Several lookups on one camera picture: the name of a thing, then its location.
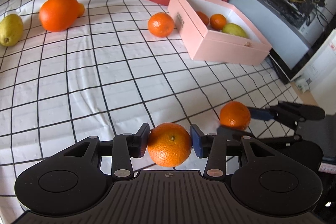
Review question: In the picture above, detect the mandarin orange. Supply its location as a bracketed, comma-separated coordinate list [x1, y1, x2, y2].
[147, 12, 175, 38]
[219, 101, 251, 131]
[147, 123, 192, 167]
[210, 14, 227, 31]

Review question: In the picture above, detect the green pear in box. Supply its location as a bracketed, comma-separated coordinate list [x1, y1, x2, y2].
[222, 23, 249, 39]

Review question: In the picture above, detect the white checkered tablecloth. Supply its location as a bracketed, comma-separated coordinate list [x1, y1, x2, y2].
[1, 0, 298, 223]

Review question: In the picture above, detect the small orange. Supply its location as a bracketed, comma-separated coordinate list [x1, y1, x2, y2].
[77, 3, 85, 17]

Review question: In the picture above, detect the pink cardboard box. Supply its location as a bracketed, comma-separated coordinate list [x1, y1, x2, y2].
[167, 0, 272, 65]

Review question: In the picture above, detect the large orange fruit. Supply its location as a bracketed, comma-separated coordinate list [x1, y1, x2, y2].
[39, 0, 79, 32]

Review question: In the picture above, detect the yellow lemon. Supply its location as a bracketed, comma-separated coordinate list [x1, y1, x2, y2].
[0, 14, 23, 47]

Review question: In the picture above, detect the white paper box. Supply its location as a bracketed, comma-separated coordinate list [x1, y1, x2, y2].
[291, 30, 336, 114]

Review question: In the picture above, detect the mandarin orange in box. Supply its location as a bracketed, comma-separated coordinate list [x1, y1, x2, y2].
[210, 14, 227, 31]

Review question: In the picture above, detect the computer monitor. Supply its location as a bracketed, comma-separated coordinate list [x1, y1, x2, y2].
[228, 0, 335, 84]

